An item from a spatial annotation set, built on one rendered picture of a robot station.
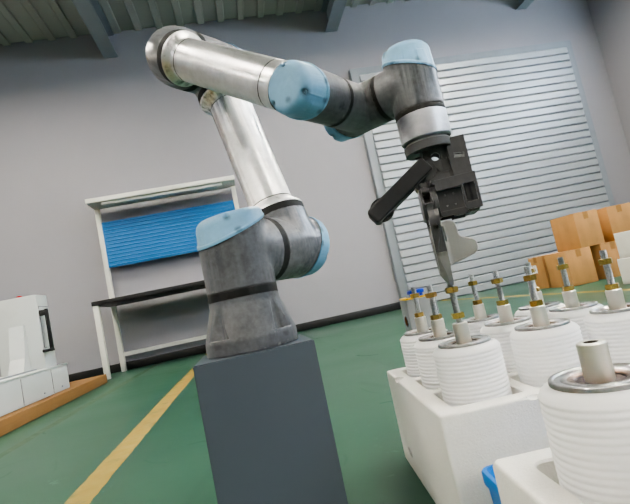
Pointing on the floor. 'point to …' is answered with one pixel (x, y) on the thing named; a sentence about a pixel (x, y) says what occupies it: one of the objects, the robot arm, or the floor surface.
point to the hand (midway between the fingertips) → (444, 277)
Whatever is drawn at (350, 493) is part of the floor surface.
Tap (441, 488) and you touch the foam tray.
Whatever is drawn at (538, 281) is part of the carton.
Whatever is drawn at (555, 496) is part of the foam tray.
